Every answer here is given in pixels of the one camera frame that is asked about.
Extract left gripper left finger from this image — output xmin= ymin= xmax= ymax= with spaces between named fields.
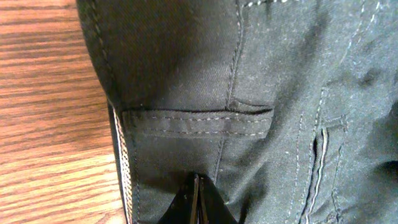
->
xmin=157 ymin=173 xmax=199 ymax=224

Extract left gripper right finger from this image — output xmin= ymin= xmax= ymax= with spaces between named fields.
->
xmin=198 ymin=175 xmax=238 ymax=224

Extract dark green shorts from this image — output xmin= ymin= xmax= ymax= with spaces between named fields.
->
xmin=77 ymin=0 xmax=397 ymax=223

